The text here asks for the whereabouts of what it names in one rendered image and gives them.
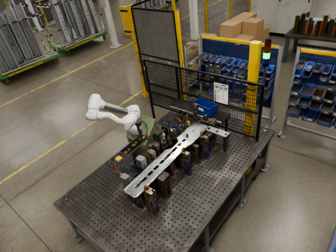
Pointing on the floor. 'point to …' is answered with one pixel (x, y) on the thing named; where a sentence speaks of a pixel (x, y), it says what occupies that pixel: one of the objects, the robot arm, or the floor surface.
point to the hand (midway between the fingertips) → (140, 135)
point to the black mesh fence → (207, 96)
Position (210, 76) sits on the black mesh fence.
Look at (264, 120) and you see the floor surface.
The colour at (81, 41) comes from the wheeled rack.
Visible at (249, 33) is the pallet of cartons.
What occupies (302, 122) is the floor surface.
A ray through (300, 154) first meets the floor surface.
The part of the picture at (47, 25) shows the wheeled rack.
